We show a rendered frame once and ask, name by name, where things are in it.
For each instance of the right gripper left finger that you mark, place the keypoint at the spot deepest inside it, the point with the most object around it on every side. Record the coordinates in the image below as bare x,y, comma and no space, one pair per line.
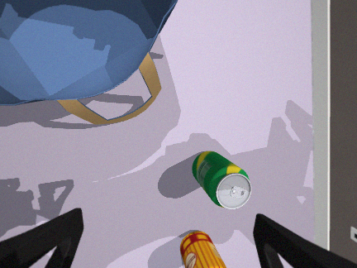
25,249

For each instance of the orange drink can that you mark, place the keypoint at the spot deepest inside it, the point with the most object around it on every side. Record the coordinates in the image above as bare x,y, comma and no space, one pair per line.
198,251

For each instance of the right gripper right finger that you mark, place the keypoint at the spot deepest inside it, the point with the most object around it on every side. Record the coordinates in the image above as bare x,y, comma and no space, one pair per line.
272,239

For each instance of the green and yellow drink can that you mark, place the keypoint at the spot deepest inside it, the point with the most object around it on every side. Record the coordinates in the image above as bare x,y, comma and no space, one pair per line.
227,185

